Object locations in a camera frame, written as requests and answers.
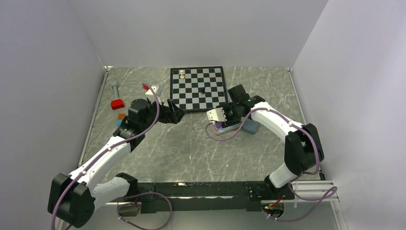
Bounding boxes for aluminium frame rail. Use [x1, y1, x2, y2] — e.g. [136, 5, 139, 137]
[291, 180, 335, 202]

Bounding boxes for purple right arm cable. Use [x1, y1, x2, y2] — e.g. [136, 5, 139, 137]
[204, 108, 338, 222]

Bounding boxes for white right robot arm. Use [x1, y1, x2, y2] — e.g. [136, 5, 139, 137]
[222, 85, 324, 199]

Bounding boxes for orange and blue toy block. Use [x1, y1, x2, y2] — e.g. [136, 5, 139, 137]
[117, 113, 126, 127]

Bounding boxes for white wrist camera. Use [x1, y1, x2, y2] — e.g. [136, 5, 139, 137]
[143, 84, 163, 101]
[206, 107, 227, 122]

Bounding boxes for pink glasses case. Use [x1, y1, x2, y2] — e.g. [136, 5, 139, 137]
[213, 122, 241, 135]

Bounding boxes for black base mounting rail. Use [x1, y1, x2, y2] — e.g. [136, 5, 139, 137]
[115, 181, 294, 214]

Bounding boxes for grey glasses case green lining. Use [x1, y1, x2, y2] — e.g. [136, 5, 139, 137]
[241, 119, 259, 135]

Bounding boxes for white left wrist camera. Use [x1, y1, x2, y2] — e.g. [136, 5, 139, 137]
[143, 84, 163, 101]

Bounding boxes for black and white chessboard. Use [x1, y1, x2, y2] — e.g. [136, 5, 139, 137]
[170, 66, 228, 113]

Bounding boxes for pink transparent sunglasses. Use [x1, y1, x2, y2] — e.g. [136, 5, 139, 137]
[213, 123, 228, 135]

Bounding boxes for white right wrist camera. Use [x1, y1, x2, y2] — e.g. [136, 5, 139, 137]
[206, 107, 227, 122]

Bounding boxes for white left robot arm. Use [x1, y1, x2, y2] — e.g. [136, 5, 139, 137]
[47, 99, 185, 228]

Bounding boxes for grey toy hammer red head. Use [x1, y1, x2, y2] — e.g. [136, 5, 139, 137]
[110, 81, 125, 110]

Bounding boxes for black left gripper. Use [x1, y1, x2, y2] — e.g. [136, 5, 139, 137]
[141, 98, 186, 130]

